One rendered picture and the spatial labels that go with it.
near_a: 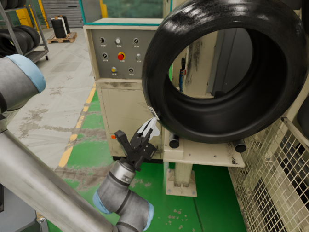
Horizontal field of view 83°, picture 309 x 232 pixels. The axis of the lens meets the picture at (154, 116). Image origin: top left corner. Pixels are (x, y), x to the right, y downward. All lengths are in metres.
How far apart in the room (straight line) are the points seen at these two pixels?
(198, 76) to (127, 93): 0.59
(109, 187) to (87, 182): 1.18
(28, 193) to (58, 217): 0.09
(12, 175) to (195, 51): 0.85
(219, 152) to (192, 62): 0.47
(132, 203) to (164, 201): 0.97
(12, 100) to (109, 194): 0.40
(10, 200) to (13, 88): 0.75
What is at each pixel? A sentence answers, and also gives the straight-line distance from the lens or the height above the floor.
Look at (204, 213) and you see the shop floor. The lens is 1.64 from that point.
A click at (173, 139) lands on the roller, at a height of 0.92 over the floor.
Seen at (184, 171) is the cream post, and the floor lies 0.24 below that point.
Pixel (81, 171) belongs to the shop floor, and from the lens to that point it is 1.94.
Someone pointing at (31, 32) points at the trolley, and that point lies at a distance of 5.11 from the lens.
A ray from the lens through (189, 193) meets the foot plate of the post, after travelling 1.69.
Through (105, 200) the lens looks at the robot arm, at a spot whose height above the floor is 0.86.
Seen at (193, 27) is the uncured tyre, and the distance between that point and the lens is 0.55.
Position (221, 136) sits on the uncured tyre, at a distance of 0.74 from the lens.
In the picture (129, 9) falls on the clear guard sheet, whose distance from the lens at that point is 1.22.
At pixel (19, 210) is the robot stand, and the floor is 0.60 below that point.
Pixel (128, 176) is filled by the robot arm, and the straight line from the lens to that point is 0.66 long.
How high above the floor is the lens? 1.44
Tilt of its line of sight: 35 degrees down
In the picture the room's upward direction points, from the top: straight up
